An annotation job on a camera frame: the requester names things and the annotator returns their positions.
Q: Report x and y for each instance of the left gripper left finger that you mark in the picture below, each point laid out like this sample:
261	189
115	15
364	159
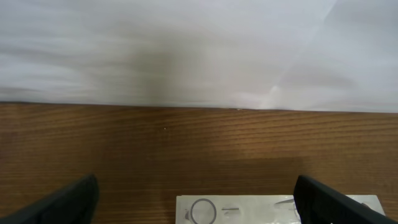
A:
71	202

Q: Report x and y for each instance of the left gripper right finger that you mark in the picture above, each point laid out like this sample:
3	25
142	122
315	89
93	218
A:
323	205

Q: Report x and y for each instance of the white test tube rack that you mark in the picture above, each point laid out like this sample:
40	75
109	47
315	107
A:
255	214

